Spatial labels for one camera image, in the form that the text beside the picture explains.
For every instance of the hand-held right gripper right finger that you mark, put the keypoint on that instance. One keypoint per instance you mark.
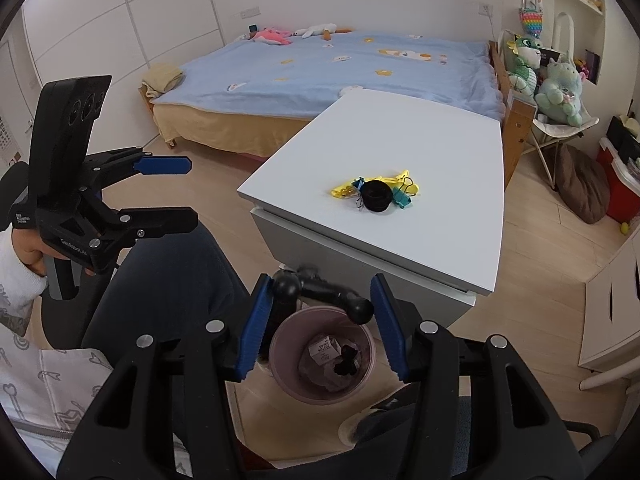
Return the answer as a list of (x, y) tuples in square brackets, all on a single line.
[(390, 330)]

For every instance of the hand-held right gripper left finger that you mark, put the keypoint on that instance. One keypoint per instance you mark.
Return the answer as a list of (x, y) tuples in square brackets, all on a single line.
[(255, 330)]

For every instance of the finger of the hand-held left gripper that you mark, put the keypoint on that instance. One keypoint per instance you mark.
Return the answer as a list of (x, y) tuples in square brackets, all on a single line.
[(165, 165), (155, 221)]

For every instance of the pink waste bin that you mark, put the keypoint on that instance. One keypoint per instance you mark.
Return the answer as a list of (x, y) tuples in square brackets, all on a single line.
[(285, 355)]

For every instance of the black socks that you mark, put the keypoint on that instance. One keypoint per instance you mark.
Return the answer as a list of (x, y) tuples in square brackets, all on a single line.
[(347, 360)]

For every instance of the white cardboard box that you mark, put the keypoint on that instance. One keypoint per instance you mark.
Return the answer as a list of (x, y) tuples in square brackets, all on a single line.
[(325, 349)]

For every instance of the black pen-shaped tube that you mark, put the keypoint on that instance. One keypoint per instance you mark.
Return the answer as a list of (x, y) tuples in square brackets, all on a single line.
[(320, 290)]

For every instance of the person's left forearm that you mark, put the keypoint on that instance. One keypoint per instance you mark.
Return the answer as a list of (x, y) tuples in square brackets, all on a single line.
[(15, 290)]

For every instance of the person's left hand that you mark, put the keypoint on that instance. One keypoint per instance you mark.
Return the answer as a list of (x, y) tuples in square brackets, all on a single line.
[(30, 255)]

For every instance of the black office chair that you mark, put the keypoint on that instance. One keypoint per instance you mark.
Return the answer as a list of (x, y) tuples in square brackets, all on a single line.
[(15, 190)]

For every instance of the person's left leg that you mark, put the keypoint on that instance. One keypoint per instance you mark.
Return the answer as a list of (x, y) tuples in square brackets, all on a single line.
[(165, 280)]

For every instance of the person's leg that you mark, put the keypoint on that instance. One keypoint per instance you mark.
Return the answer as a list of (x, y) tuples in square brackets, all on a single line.
[(165, 280), (385, 410)]

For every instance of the yellow bed sheet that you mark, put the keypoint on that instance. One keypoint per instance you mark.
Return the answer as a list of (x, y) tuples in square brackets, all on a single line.
[(225, 132)]

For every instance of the person's right leg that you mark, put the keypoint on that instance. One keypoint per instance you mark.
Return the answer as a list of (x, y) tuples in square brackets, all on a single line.
[(385, 410)]

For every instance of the white low cabinet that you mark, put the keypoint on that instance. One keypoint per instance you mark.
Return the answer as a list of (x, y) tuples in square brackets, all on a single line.
[(350, 260)]

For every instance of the crumpled plastic bag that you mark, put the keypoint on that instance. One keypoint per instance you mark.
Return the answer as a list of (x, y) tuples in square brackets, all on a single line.
[(320, 379)]

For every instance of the yellow folded blanket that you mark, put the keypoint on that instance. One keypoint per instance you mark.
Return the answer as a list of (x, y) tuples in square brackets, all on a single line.
[(162, 80)]

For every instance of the dark slipper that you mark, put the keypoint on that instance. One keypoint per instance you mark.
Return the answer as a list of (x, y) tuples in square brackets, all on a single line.
[(350, 430)]

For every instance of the teal binder clip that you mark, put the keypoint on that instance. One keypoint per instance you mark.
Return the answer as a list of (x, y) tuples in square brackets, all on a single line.
[(404, 199)]

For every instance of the black hair scrunchie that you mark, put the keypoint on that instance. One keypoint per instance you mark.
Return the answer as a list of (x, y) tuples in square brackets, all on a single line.
[(377, 197)]

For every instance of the blue binder clip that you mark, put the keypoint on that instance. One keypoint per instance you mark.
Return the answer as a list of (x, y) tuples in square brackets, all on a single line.
[(357, 186)]

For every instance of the yellow hair clip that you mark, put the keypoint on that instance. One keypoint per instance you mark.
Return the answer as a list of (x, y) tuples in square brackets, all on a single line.
[(342, 190)]

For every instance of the white wardrobe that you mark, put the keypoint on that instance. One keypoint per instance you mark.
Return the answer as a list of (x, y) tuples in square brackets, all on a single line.
[(165, 10)]

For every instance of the pink plush toy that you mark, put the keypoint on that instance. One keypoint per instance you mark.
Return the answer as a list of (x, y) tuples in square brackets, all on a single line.
[(270, 36)]

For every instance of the blue printed blanket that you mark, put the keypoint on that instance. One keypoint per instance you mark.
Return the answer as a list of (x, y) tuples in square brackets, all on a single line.
[(325, 80)]

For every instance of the white goose plush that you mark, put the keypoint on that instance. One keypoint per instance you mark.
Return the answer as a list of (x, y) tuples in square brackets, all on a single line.
[(315, 31)]

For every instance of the white patterned hoodie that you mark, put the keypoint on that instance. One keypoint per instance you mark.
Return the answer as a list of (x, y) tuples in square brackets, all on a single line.
[(50, 395)]

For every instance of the white drawer chest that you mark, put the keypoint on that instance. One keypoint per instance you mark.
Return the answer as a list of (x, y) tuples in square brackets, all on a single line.
[(615, 310)]

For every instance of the wooden bed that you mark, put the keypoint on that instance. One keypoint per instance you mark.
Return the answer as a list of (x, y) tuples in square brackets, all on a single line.
[(512, 125)]

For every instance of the brown cushion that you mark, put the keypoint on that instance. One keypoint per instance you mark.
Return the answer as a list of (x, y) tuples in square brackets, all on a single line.
[(582, 185)]

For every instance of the white folding chair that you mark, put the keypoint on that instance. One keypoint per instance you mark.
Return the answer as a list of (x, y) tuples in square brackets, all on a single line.
[(555, 130)]

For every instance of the red storage box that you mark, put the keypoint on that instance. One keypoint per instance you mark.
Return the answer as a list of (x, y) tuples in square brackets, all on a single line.
[(620, 190)]

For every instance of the teal dinosaur plush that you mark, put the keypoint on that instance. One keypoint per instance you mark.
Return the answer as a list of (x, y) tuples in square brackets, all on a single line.
[(560, 92)]

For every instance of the green dragon plush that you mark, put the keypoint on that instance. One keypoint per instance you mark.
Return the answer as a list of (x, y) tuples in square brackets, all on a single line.
[(522, 67)]

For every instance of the black bag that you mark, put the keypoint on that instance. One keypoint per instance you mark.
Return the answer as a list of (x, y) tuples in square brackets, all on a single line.
[(622, 140)]

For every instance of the dark box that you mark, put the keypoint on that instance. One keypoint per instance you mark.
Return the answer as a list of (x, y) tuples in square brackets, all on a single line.
[(593, 65)]

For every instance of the white arched stand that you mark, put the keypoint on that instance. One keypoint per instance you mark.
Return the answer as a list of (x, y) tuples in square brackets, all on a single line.
[(556, 35)]

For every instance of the white shelf unit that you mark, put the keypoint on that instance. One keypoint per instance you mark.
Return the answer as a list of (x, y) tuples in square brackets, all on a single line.
[(595, 25)]

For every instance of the wide wall socket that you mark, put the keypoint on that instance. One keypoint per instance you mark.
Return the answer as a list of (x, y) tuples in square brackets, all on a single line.
[(251, 11)]

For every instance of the white wall socket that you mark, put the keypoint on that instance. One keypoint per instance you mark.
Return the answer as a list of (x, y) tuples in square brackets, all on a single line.
[(485, 9)]

